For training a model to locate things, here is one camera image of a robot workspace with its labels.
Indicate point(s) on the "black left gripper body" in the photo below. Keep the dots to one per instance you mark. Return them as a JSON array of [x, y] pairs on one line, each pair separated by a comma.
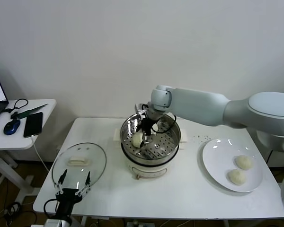
[[67, 198]]

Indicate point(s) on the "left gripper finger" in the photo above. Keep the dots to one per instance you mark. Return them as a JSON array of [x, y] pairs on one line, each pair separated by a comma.
[[63, 175], [88, 177]]

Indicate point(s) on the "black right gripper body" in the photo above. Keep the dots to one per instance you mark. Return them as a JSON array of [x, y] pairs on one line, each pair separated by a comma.
[[148, 126]]

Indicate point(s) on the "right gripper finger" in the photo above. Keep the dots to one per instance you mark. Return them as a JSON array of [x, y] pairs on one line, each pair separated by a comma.
[[147, 139]]

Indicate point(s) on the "white steamed baozi bun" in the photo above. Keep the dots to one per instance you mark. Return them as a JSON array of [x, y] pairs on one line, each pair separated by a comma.
[[155, 128], [243, 162], [137, 140], [236, 177]]

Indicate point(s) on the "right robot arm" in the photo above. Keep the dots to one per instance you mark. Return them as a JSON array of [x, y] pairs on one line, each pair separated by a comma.
[[198, 106]]

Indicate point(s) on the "stainless steel steamer basket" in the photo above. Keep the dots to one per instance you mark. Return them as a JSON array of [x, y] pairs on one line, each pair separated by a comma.
[[165, 146]]

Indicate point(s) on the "white electric cooker pot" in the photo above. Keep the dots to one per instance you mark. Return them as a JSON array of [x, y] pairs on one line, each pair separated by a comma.
[[146, 171]]

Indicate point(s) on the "black smartphone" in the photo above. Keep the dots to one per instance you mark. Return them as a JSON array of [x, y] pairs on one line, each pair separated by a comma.
[[33, 125]]

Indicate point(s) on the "white side table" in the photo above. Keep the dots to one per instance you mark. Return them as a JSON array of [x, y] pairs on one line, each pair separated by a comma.
[[14, 142]]

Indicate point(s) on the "blue computer mouse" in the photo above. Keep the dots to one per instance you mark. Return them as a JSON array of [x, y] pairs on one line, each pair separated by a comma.
[[11, 127]]

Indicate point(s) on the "green blade knife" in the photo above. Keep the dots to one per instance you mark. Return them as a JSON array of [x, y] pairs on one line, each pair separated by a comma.
[[28, 113]]

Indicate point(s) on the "white oval plate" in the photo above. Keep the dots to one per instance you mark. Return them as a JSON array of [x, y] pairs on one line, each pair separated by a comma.
[[217, 153]]

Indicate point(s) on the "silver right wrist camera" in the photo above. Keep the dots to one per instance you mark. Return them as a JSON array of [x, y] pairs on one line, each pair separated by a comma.
[[140, 110]]

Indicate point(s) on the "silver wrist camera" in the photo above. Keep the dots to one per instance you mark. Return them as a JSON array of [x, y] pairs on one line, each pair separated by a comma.
[[140, 110], [54, 223]]

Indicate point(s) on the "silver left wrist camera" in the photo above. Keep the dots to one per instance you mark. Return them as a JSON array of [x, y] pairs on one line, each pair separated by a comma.
[[54, 223]]

